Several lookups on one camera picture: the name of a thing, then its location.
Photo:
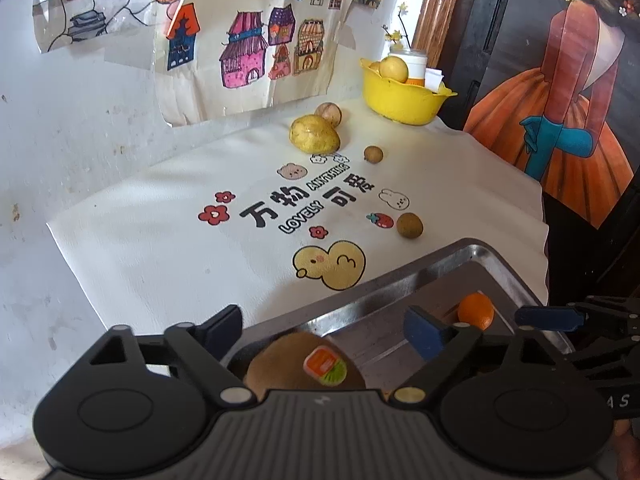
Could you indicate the white jar with flowers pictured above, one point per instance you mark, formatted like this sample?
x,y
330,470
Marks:
x,y
400,45

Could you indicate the round tan walnut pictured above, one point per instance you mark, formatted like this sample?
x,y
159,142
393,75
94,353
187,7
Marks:
x,y
330,112

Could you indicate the yellow lemon in bowl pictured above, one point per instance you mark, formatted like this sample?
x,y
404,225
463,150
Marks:
x,y
394,68

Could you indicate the yellow plastic bowl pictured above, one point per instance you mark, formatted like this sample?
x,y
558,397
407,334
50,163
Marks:
x,y
404,103

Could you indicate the metal tray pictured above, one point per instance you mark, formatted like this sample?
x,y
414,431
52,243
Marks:
x,y
367,321

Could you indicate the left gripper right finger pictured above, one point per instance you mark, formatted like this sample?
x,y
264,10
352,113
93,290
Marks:
x,y
464,365

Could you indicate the orange dress lady painting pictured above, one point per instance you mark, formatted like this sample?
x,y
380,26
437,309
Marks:
x,y
551,121

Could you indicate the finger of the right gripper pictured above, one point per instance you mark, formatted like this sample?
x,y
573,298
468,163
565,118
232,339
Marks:
x,y
549,318

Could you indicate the brown kiwi fruit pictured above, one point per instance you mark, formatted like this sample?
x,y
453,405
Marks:
x,y
302,361

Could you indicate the yellow-green passion fruit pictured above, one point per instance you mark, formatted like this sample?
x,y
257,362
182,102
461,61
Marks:
x,y
314,135

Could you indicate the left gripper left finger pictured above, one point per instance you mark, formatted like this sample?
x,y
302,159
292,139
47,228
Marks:
x,y
191,352

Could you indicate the small orange tangerine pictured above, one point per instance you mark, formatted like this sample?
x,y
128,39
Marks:
x,y
476,309

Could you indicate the colourful houses drawing paper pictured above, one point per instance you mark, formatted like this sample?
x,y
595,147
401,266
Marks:
x,y
217,58

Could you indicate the small brown longan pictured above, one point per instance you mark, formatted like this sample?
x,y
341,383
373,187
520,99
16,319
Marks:
x,y
373,154
409,226

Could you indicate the rolled white paper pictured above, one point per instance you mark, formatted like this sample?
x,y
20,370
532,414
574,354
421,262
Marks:
x,y
433,79

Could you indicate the white printed table cloth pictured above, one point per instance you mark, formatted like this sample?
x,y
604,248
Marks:
x,y
251,220

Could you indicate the wooden frame edge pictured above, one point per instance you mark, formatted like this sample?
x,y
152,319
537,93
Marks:
x,y
432,28

